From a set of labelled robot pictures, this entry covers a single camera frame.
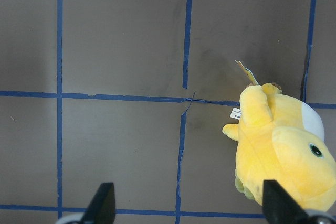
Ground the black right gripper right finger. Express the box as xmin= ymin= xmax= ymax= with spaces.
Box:
xmin=262 ymin=180 xmax=307 ymax=224

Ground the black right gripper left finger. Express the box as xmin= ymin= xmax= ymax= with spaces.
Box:
xmin=82 ymin=182 xmax=116 ymax=223

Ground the yellow plush toy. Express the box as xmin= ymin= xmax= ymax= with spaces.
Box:
xmin=222 ymin=68 xmax=335 ymax=211

